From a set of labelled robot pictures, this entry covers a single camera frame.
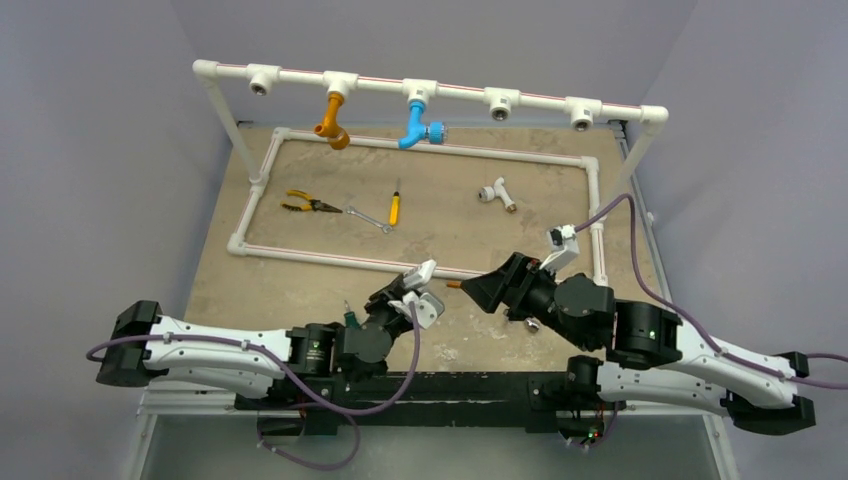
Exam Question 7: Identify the white PVC pipe frame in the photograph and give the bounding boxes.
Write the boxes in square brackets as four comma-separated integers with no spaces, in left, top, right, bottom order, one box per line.
[192,59,669,273]

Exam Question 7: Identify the chrome metal faucet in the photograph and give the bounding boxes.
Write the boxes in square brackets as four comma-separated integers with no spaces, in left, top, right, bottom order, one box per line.
[524,318,541,334]

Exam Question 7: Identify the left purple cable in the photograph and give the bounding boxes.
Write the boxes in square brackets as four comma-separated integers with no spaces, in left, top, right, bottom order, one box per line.
[86,301,423,419]

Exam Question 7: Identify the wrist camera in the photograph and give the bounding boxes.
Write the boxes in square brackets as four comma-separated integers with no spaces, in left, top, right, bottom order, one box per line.
[402,259,437,290]
[540,225,580,275]

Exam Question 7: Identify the white plastic faucet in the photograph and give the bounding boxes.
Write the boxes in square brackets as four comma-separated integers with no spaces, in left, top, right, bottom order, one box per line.
[477,177,517,214]

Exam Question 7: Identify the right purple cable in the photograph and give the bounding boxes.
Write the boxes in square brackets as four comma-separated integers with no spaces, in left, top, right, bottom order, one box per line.
[574,193,848,392]

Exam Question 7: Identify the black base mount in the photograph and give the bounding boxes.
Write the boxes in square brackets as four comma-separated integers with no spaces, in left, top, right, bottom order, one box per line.
[234,371,626,436]

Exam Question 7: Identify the orange plastic faucet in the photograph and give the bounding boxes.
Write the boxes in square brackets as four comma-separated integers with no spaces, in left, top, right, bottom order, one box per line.
[313,92,350,150]

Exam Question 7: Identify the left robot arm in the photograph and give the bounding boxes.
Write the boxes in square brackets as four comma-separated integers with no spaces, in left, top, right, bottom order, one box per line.
[87,275,444,409]

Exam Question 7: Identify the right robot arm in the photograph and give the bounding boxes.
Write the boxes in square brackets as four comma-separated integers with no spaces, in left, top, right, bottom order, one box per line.
[459,252,816,436]

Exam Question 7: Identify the blue plastic faucet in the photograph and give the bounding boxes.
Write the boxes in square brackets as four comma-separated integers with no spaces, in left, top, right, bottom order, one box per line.
[397,100,448,150]

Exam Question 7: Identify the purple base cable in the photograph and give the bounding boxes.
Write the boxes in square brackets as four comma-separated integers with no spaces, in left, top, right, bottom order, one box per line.
[256,410,362,473]

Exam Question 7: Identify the white remote control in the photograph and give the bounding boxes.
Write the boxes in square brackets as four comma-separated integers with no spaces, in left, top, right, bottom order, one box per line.
[388,291,445,330]

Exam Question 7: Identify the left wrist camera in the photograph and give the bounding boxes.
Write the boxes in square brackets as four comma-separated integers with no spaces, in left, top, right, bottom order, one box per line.
[402,259,437,290]

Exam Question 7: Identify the green stubby screwdriver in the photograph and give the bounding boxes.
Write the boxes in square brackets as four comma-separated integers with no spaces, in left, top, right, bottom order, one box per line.
[343,300,361,330]

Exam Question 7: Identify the yellow handled pliers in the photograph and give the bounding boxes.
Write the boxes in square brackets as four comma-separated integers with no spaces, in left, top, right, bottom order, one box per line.
[280,189,344,214]

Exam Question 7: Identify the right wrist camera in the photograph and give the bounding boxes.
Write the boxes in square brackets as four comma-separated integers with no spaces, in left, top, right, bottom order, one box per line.
[540,225,580,275]

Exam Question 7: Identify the silver wrench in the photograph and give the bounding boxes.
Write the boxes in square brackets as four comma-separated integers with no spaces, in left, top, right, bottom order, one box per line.
[345,206,393,234]

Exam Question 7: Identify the yellow screwdriver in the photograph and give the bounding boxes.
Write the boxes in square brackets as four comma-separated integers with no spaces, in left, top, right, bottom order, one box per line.
[388,178,401,227]

